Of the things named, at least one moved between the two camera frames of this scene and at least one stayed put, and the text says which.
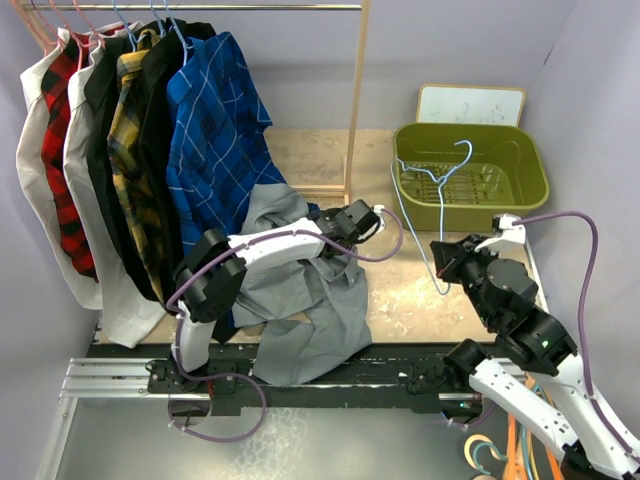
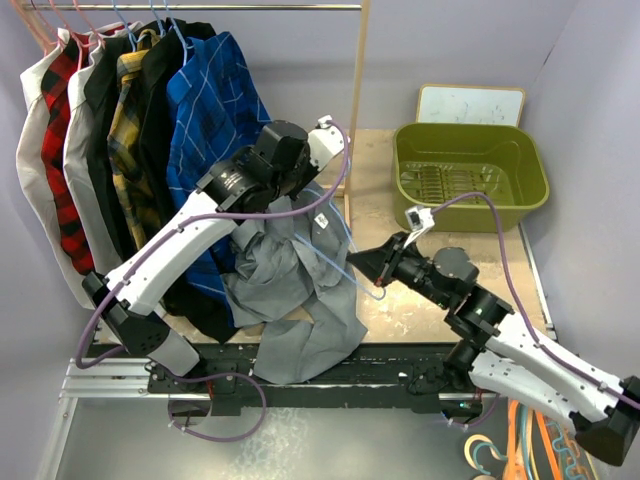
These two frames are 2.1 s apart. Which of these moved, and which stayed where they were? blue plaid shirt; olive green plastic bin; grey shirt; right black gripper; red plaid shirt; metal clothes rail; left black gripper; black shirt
Moved: left black gripper; right black gripper
Stayed: black shirt; grey shirt; olive green plastic bin; blue plaid shirt; metal clothes rail; red plaid shirt
